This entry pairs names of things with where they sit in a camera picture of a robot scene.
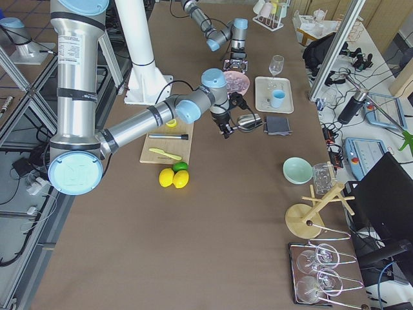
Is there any blue teach pendant near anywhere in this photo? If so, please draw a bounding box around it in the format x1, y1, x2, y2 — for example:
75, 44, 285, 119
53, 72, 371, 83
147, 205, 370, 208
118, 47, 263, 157
344, 138, 386, 181

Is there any green lime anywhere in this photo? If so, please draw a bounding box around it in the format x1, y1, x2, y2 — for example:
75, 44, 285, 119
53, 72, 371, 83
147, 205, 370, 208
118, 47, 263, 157
172, 161, 188, 172

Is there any green bowl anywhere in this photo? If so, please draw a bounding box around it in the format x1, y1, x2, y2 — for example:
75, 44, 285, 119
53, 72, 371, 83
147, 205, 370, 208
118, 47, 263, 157
283, 157, 313, 185

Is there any dark metal glass tray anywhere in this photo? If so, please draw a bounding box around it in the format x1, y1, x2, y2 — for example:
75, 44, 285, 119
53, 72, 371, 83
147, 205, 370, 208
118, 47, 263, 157
288, 243, 332, 307

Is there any black office chair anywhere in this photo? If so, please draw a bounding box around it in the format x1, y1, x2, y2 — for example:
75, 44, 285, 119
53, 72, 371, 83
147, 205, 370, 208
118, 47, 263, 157
345, 152, 412, 309

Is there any blue cup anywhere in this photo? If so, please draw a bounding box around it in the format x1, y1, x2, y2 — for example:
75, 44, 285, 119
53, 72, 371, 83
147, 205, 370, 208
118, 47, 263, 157
270, 89, 285, 109

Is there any black thermos bottle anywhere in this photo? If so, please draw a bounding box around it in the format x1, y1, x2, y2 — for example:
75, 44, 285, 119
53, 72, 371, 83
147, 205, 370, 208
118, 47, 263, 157
337, 88, 368, 125

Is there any mint green cup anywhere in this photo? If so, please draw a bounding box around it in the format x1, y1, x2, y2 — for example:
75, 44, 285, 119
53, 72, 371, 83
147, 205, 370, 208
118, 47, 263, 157
277, 3, 288, 20

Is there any white plastic cup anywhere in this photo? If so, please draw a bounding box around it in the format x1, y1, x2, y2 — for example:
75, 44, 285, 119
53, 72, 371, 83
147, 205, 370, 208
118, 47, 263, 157
253, 0, 266, 15

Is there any blue teach pendant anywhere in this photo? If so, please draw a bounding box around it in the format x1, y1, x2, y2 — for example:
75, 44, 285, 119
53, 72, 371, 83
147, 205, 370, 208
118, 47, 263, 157
344, 138, 386, 181
363, 92, 408, 130

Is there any clear wine glass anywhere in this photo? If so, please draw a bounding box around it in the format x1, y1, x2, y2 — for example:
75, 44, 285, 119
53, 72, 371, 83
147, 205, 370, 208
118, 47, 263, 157
268, 55, 285, 77

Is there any yellow green cup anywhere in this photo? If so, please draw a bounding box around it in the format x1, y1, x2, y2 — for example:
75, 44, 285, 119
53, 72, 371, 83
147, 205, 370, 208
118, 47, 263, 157
270, 0, 279, 14

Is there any grey folded cloth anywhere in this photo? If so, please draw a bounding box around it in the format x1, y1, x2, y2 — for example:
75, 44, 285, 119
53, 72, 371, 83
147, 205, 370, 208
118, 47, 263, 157
263, 116, 292, 136

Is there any white wire cup rack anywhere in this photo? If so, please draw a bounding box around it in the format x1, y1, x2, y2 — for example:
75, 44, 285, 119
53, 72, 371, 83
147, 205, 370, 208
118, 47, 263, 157
252, 11, 287, 32

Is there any yellow lemon upper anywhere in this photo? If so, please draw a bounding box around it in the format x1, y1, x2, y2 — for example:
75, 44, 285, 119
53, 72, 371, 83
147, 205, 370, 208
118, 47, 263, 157
158, 168, 175, 187

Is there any pink plastic cup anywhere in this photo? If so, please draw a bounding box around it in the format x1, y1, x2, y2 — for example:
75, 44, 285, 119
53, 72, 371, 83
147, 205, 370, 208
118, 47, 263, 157
259, 2, 274, 18

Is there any bamboo cutting board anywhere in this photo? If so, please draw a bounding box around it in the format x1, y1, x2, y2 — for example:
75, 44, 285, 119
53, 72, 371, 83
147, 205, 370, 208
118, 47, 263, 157
139, 118, 194, 165

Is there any black backpack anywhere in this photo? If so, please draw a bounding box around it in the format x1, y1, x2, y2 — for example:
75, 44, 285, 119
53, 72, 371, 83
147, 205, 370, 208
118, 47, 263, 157
303, 32, 336, 77

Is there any steel ice scoop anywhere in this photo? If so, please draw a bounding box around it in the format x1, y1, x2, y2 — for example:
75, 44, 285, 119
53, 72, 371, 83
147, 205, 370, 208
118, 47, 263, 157
231, 114, 264, 133

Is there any aluminium frame post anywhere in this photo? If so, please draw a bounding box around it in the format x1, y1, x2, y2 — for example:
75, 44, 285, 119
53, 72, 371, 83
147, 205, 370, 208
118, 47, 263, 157
308, 0, 365, 102

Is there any clear ice cubes pile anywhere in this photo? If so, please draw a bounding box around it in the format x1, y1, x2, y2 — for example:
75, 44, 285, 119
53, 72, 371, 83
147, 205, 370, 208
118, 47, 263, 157
225, 73, 248, 94

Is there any cream serving tray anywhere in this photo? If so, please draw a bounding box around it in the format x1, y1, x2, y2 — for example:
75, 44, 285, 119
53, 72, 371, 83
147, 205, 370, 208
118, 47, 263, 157
255, 76, 294, 114

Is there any pink bowl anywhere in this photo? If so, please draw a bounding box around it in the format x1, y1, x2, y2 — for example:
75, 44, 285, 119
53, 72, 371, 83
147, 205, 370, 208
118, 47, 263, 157
222, 70, 250, 97

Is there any blue teach pendant far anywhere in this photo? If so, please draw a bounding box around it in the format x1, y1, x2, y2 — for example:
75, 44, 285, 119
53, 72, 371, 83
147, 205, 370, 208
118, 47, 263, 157
363, 92, 408, 130

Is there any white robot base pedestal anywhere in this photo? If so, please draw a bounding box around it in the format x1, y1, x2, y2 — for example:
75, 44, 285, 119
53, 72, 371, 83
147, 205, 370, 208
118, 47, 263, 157
115, 0, 173, 105

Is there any yellow lemon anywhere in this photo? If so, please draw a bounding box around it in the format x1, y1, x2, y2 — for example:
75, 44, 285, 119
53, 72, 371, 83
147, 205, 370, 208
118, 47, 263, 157
158, 168, 175, 187
172, 170, 189, 189

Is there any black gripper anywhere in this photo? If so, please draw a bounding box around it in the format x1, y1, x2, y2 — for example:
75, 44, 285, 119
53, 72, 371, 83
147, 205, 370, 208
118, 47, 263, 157
225, 46, 248, 72
211, 92, 247, 139

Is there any wooden cup tree stand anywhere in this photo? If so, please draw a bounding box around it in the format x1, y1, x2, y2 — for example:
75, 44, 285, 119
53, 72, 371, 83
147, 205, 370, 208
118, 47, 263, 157
285, 183, 355, 240

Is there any upturned wine glass upper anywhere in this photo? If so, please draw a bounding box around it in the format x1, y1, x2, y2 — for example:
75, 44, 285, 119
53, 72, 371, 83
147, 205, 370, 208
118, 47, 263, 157
296, 243, 357, 275

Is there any yellow lemon lower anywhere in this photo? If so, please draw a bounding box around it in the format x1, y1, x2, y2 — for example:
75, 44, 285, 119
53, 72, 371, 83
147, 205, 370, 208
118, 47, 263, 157
172, 170, 189, 189

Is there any steel muddler black tip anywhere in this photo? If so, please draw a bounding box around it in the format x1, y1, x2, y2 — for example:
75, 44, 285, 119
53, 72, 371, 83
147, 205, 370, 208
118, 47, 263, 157
148, 133, 189, 140

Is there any upturned wine glass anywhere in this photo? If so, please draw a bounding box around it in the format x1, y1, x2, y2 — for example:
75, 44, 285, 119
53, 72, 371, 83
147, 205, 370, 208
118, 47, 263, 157
296, 243, 357, 275
296, 267, 364, 304

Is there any clear glass jar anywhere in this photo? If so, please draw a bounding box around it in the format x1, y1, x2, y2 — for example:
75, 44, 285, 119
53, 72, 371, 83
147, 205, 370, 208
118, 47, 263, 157
312, 162, 336, 195

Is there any yellow plastic knife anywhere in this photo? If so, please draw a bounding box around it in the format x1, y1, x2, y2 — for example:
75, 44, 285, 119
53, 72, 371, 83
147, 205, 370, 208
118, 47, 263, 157
148, 148, 182, 161

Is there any half lemon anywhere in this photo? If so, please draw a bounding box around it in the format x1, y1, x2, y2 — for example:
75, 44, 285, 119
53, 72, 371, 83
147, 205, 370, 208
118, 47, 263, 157
165, 119, 177, 128

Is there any upturned wine glass lower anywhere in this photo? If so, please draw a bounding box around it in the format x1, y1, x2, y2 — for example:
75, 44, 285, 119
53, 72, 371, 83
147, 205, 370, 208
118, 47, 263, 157
296, 267, 364, 304

